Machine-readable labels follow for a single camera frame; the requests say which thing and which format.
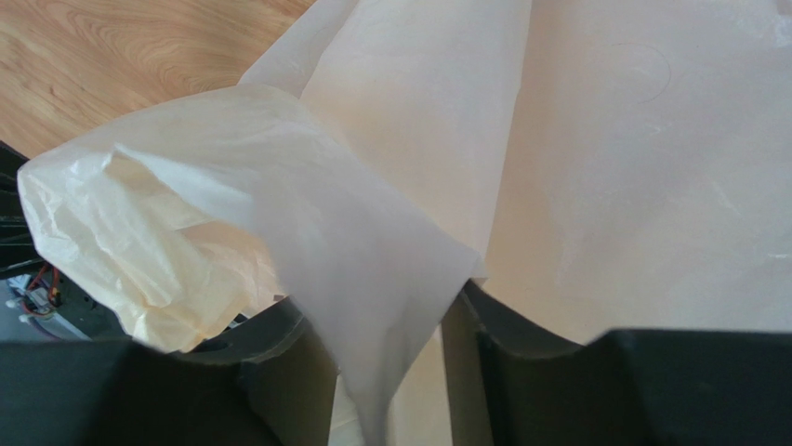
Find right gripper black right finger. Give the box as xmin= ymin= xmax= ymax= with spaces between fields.
xmin=441 ymin=282 xmax=791 ymax=445

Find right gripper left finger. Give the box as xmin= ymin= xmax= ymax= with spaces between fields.
xmin=1 ymin=299 xmax=337 ymax=445

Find translucent plastic bag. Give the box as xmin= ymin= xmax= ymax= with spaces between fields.
xmin=18 ymin=1 xmax=791 ymax=445

